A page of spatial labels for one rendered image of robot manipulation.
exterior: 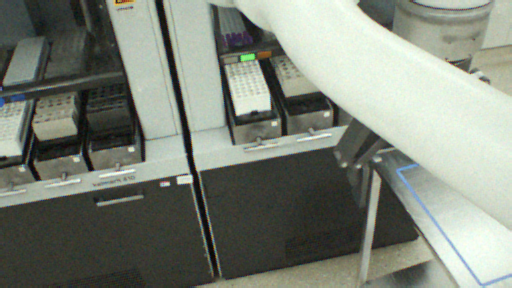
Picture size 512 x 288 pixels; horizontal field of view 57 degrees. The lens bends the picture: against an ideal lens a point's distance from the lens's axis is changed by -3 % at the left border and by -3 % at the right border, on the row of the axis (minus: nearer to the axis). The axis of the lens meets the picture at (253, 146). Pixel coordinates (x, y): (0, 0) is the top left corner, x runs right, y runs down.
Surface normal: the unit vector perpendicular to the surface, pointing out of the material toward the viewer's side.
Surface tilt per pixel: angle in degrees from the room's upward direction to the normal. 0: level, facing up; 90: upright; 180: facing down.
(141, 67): 90
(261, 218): 90
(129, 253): 90
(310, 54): 69
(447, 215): 0
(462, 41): 90
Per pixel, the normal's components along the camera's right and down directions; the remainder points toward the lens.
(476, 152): -0.62, 0.03
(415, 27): -0.75, 0.48
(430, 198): -0.07, -0.75
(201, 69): 0.19, 0.64
